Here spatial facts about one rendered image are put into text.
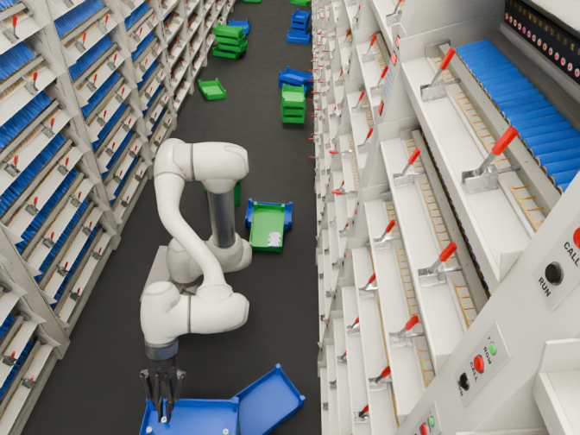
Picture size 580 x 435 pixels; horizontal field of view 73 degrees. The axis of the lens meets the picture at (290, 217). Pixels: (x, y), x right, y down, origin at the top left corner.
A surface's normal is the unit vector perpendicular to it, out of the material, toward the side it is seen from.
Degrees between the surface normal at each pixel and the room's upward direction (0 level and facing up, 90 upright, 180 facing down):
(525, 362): 90
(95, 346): 0
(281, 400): 0
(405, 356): 21
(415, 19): 90
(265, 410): 0
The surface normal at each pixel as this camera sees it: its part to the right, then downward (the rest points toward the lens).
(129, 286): 0.07, -0.73
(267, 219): 0.06, -0.47
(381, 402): -0.29, -0.71
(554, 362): -0.04, 0.68
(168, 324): 0.30, 0.30
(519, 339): -1.00, -0.07
